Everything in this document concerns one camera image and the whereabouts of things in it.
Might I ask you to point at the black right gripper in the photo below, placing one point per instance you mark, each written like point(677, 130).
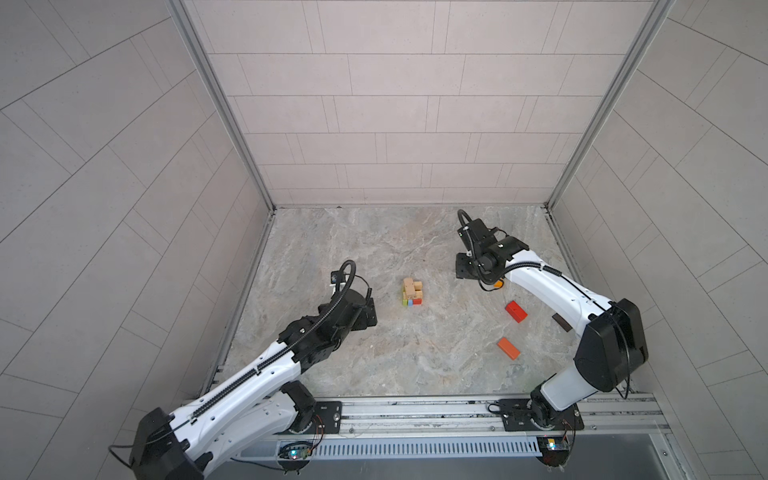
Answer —
point(460, 257)

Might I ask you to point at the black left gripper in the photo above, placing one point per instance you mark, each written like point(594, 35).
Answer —
point(361, 322)

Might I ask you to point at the plain beige wood block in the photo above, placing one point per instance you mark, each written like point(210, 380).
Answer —
point(409, 289)

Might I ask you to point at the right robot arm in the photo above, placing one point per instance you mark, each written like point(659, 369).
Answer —
point(612, 343)

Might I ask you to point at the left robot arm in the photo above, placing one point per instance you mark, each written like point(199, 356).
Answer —
point(264, 398)

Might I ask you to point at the dark brown wood block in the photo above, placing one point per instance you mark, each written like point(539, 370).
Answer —
point(562, 322)

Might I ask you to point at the left controller board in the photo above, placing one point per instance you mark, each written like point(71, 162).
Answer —
point(295, 452)

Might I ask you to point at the controller board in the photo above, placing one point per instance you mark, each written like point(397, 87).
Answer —
point(555, 452)
point(295, 452)

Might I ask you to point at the right controller board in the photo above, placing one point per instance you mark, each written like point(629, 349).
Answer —
point(555, 452)

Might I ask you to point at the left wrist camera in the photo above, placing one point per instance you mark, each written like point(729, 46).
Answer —
point(344, 274)

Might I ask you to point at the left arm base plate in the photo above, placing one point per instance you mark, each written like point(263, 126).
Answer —
point(325, 415)

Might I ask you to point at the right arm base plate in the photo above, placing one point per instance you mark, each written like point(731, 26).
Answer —
point(517, 415)

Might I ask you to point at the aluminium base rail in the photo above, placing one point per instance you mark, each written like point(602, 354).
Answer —
point(461, 416)

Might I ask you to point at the aluminium right corner post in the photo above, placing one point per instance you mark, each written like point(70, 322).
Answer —
point(647, 32)

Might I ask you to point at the aluminium corner post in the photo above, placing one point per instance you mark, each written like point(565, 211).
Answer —
point(647, 32)
point(183, 21)

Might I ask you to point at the aluminium left corner post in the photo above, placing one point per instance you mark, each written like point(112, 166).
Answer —
point(183, 21)

